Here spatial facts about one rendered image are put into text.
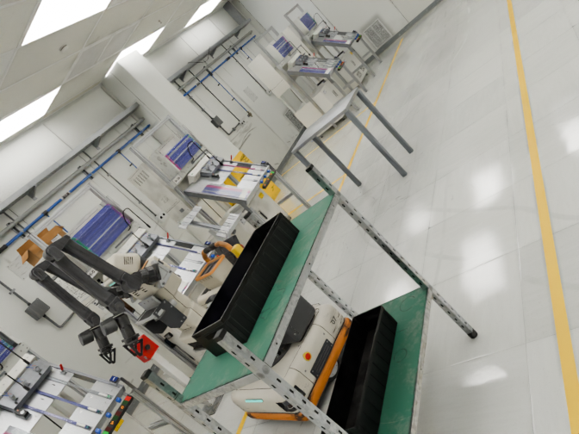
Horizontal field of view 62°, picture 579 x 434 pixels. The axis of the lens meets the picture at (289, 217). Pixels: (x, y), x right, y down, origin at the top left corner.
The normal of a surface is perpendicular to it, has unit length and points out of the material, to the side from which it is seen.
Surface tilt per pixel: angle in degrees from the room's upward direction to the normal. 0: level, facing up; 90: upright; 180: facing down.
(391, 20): 90
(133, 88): 90
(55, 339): 90
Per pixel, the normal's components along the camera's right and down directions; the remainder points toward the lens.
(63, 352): 0.65, -0.45
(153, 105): -0.30, 0.59
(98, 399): 0.00, -0.79
